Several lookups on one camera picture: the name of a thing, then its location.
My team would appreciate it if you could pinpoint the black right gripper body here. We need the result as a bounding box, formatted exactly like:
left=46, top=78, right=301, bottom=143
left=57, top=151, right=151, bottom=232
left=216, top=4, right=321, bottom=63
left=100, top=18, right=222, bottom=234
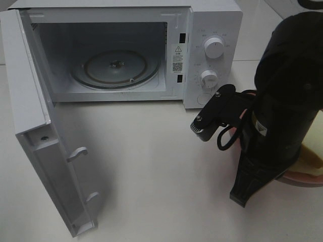
left=240, top=111, right=260, bottom=154

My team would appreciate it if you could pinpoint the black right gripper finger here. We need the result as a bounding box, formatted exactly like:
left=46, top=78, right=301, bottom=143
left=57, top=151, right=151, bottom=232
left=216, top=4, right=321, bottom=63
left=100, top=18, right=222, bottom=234
left=230, top=151, right=280, bottom=208

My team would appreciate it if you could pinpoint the pink round plate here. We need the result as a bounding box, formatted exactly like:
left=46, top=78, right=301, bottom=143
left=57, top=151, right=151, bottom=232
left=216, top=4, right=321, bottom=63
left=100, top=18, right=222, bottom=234
left=227, top=90, right=323, bottom=187

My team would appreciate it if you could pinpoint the sandwich with lettuce and cheese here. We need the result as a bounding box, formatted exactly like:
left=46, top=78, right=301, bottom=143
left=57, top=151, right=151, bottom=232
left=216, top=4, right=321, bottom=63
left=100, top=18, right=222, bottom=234
left=294, top=110, right=322, bottom=176

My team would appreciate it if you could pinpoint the white microwave door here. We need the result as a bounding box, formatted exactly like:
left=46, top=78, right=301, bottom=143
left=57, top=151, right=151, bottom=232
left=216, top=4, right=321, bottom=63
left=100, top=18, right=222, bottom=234
left=1, top=9, right=96, bottom=237

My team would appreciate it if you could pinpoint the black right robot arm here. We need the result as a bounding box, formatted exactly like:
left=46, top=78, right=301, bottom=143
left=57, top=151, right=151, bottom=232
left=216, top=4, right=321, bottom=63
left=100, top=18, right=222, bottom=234
left=230, top=12, right=322, bottom=206

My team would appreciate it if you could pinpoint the lower white timer knob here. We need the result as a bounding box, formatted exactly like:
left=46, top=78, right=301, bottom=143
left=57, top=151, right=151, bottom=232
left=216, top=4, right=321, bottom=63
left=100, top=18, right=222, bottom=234
left=201, top=70, right=219, bottom=89

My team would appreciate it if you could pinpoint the upper white power knob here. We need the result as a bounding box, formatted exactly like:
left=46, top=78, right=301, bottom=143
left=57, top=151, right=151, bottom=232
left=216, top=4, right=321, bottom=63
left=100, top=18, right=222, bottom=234
left=204, top=37, right=224, bottom=59

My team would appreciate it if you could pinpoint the white warning label sticker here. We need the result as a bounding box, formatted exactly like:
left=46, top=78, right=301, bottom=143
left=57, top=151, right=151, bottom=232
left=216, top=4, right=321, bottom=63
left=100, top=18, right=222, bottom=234
left=171, top=43, right=185, bottom=74

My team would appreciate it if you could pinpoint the glass microwave turntable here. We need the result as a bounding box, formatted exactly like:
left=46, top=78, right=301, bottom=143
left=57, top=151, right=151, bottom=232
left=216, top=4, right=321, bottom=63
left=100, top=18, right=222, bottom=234
left=71, top=49, right=160, bottom=90

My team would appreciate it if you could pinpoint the white microwave oven body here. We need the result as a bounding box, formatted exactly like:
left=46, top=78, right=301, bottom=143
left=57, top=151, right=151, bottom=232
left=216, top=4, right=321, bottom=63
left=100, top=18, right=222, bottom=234
left=7, top=1, right=243, bottom=108

